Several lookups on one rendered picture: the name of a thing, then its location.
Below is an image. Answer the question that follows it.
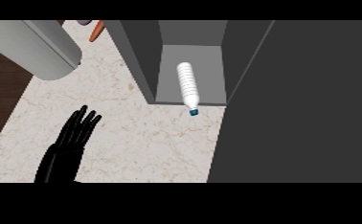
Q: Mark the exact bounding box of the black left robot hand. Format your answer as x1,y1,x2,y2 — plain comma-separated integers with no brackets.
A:
33,104,104,184

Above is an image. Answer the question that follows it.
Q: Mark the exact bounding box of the white plastic water bottle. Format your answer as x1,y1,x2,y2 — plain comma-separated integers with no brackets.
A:
176,61,203,118

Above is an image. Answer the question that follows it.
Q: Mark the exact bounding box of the grey open cabinet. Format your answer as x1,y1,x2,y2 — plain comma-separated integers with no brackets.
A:
102,19,276,107

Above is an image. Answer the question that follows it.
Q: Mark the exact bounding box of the dark grey cabinet door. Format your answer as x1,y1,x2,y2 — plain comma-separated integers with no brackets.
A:
206,19,362,184

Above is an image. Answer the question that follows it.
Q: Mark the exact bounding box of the pale grey rounded appliance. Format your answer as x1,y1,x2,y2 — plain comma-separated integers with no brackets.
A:
0,19,84,81

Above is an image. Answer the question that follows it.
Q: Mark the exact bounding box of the orange carrot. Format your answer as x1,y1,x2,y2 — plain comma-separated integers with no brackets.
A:
87,19,107,43

